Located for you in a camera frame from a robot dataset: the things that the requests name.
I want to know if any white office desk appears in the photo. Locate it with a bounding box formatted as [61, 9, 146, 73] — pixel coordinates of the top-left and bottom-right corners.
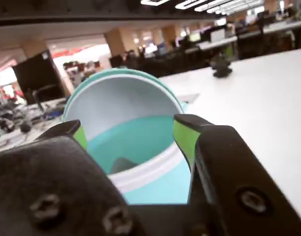
[197, 35, 239, 51]
[239, 19, 301, 37]

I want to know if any white ceiling light strip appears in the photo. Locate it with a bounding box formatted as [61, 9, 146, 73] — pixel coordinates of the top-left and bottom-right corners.
[194, 0, 256, 12]

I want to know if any black partition panel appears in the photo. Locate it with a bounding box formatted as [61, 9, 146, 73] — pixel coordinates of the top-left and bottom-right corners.
[12, 50, 65, 105]

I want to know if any black overhead beam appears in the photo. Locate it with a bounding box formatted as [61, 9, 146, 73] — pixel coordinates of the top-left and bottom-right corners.
[0, 0, 216, 27]

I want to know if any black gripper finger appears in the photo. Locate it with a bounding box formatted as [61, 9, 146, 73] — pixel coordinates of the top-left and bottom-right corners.
[0, 119, 141, 236]
[172, 114, 301, 236]

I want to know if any black desk divider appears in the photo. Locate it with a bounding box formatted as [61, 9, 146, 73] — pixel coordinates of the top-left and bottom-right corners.
[110, 46, 213, 77]

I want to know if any small black desk gadget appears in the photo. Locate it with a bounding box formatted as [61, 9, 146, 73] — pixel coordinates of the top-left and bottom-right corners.
[210, 53, 234, 79]

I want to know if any teal whale shaped bin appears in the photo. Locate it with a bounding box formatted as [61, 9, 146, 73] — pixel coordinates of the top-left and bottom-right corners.
[60, 68, 193, 205]

